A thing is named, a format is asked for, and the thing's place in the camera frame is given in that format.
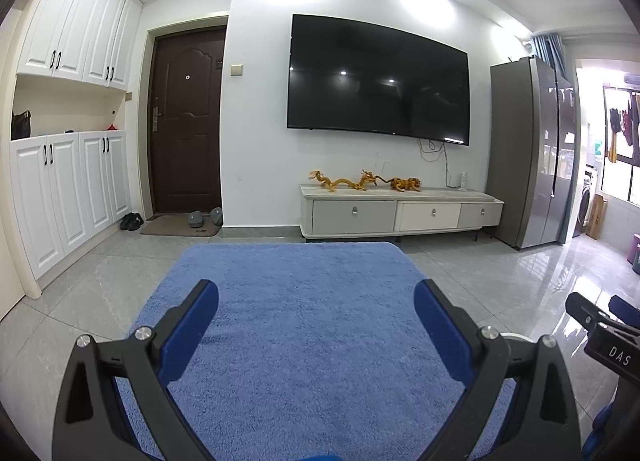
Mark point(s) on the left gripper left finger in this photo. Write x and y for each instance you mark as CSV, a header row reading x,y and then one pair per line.
x,y
91,422

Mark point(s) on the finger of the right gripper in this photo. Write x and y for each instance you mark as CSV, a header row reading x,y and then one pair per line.
x,y
624,311
584,312

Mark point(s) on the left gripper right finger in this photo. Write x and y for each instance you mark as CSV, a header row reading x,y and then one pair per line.
x,y
541,422

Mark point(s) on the white round trash bin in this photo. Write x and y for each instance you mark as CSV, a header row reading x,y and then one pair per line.
x,y
517,337

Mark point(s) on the purple plastic bin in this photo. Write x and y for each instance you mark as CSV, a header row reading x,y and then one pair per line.
x,y
633,253

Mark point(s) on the cardboard box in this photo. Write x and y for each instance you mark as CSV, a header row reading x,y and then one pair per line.
x,y
597,215

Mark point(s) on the washing machine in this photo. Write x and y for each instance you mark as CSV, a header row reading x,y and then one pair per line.
x,y
589,189

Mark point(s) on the white power strip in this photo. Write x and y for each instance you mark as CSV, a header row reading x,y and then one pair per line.
x,y
462,181

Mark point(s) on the grey double-door refrigerator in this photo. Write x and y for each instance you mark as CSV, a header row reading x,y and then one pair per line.
x,y
532,151

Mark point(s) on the hanging clothes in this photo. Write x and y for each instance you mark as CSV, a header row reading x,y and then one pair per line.
x,y
621,125

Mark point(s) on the black shoes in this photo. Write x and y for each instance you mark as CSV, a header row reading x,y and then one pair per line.
x,y
131,222

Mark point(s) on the brown door mat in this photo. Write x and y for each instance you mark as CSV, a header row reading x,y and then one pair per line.
x,y
176,225

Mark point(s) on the golden dragon figurine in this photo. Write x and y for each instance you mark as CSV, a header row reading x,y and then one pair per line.
x,y
366,178

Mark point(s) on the grey slippers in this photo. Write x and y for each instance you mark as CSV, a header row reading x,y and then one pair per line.
x,y
198,219

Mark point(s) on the blue fuzzy blanket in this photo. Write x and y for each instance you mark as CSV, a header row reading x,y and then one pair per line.
x,y
316,349

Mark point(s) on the white TV cabinet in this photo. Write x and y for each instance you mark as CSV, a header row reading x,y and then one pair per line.
x,y
384,213

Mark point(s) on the black handbag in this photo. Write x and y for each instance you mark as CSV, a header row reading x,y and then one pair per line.
x,y
20,125

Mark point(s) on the dark brown entrance door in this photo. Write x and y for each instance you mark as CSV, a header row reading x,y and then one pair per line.
x,y
184,116

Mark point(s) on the white shoe cabinet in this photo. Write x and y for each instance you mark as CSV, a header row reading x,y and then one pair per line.
x,y
68,63

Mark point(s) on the large black wall television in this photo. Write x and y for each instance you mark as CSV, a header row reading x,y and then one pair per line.
x,y
362,77

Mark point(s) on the wall light switch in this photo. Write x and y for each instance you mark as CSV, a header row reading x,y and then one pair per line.
x,y
236,70

